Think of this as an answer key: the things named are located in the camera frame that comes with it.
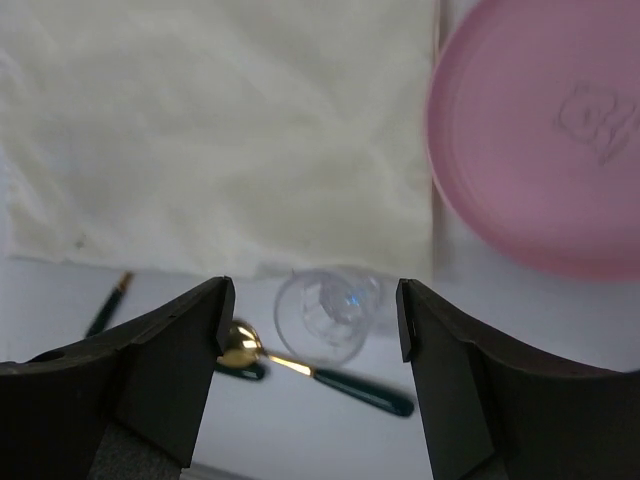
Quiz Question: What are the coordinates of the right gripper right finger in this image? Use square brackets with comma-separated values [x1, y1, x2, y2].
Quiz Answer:
[396, 279, 639, 479]

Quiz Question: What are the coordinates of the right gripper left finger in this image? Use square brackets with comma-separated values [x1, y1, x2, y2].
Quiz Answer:
[1, 277, 235, 479]

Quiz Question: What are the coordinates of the clear drinking glass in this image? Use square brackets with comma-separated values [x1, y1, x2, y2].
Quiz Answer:
[273, 267, 385, 368]

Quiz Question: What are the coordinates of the cream cloth napkin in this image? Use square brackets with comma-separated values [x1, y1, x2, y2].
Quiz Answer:
[1, 1, 440, 280]

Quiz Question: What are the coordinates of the pink plate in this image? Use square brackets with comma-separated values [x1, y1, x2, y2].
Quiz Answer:
[425, 1, 639, 280]

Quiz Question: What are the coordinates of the gold fork green handle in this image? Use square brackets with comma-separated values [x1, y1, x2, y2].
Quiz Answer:
[85, 271, 134, 338]

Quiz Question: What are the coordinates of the gold spoon green handle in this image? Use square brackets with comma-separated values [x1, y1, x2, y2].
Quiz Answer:
[217, 319, 415, 418]

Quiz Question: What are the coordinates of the gold knife green handle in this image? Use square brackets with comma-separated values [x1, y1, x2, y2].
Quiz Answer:
[215, 363, 267, 382]

